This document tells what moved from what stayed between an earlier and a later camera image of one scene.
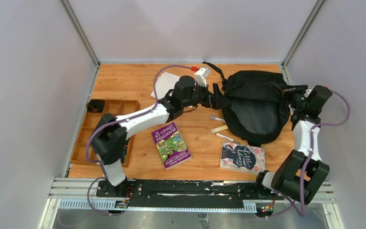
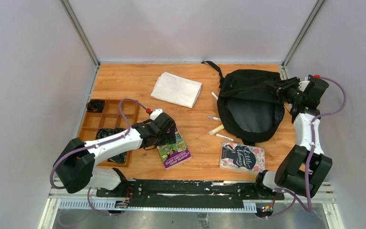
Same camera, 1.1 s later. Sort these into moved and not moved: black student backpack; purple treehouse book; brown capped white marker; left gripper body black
Moved: left gripper body black
Not moved: black student backpack; brown capped white marker; purple treehouse book
